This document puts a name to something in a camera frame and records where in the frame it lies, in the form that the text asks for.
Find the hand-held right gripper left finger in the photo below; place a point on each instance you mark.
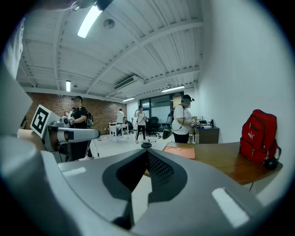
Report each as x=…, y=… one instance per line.
x=92, y=184

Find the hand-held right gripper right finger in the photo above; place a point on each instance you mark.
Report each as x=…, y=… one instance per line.
x=202, y=196

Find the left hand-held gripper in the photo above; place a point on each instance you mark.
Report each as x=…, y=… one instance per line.
x=41, y=119

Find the orange wooden box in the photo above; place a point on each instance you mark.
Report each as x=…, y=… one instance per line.
x=179, y=147

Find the person's left forearm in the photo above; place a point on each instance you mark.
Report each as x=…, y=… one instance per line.
x=30, y=139

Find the white table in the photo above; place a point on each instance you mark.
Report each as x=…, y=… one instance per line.
x=118, y=126

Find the black office chair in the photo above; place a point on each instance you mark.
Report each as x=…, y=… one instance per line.
x=154, y=125
x=130, y=126

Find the long ceiling light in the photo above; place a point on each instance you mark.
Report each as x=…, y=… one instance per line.
x=172, y=89
x=128, y=99
x=68, y=85
x=90, y=21

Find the dark wooden cabinet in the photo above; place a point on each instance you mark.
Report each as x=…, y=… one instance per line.
x=208, y=134

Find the black round rolling stool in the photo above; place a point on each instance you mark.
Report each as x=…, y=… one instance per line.
x=146, y=145

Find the ceiling air conditioner vent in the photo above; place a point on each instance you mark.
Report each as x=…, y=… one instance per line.
x=125, y=83

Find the black desktop device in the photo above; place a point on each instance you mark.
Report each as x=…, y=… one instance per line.
x=211, y=122

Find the black round pouch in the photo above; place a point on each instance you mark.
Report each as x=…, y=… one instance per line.
x=270, y=164

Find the person's light shirt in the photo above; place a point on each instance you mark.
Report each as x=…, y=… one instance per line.
x=11, y=103

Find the red backpack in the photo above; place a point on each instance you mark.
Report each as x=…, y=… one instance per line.
x=258, y=136

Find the round ceiling speaker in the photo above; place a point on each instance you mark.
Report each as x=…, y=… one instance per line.
x=109, y=23

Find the dark glass window wall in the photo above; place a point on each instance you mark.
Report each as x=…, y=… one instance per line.
x=156, y=106

